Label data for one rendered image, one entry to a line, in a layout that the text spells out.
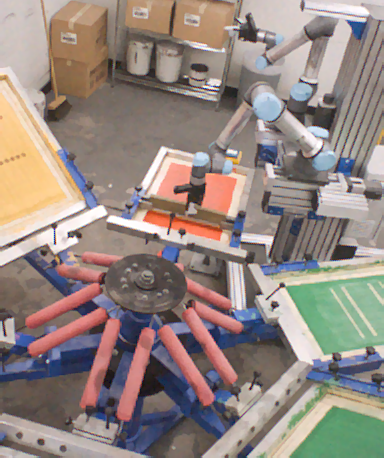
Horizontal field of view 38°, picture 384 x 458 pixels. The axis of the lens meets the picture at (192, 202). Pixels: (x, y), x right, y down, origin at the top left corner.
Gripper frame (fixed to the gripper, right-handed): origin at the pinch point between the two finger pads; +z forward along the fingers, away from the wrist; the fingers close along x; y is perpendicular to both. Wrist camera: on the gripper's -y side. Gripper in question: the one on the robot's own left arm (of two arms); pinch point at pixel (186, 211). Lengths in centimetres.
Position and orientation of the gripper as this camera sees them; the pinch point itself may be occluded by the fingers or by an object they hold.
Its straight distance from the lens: 285.1
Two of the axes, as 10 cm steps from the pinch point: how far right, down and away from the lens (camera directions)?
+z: -1.5, 7.9, 5.9
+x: 2.1, -5.6, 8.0
